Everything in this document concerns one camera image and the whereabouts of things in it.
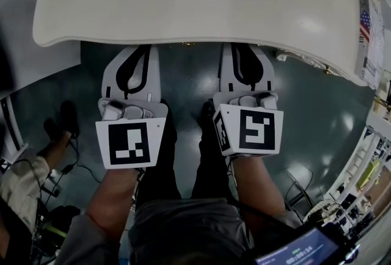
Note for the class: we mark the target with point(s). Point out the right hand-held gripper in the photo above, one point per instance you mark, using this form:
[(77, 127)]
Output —
[(256, 132)]

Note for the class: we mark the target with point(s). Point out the person's grey shirt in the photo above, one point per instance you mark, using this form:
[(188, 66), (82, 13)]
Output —
[(183, 227)]

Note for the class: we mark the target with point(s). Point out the black device with blue screen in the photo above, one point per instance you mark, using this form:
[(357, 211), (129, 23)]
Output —
[(299, 250)]

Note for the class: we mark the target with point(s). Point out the person's right black shoe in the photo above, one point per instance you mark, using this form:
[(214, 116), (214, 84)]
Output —
[(207, 114)]

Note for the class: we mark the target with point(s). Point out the white shelf unit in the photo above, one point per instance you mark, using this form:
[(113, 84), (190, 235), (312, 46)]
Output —
[(18, 147)]

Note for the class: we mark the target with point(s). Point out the person's left forearm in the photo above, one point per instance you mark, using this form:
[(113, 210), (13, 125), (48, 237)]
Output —
[(113, 196)]

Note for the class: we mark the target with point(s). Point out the person's black shoe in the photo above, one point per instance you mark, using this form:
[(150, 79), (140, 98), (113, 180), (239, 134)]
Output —
[(207, 114), (70, 118), (54, 131)]

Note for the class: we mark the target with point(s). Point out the white shelf rack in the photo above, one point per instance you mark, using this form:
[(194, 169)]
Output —
[(360, 160)]

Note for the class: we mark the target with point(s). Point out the small brass knob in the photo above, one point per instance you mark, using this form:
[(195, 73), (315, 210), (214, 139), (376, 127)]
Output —
[(327, 70)]

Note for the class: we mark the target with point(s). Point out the person's black trousers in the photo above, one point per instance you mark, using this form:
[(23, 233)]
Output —
[(159, 172)]

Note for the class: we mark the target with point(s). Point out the flag cover book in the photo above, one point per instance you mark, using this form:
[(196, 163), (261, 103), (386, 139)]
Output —
[(365, 28)]

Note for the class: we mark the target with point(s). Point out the person's right forearm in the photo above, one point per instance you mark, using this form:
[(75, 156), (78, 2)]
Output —
[(256, 184)]

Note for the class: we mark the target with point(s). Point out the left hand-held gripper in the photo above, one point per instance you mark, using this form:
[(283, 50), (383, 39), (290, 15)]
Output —
[(129, 144)]

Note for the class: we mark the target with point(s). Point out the yellow green box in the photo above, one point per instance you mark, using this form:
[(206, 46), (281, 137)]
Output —
[(369, 173)]

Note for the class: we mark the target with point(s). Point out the black metal stand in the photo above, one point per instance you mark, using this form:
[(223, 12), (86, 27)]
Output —
[(301, 196)]

